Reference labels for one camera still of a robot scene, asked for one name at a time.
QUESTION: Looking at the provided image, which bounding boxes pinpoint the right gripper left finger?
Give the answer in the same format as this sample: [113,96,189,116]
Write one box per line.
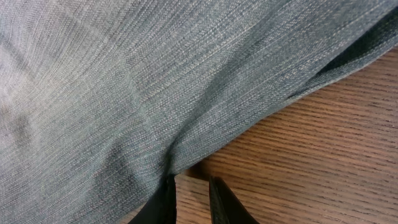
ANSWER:
[128,175,177,224]

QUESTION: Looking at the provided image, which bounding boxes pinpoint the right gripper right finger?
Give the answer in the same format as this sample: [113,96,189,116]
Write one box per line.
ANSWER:
[209,177,259,224]

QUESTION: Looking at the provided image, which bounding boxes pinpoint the light blue denim shorts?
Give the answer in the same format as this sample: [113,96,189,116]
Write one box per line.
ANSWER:
[1,0,397,223]

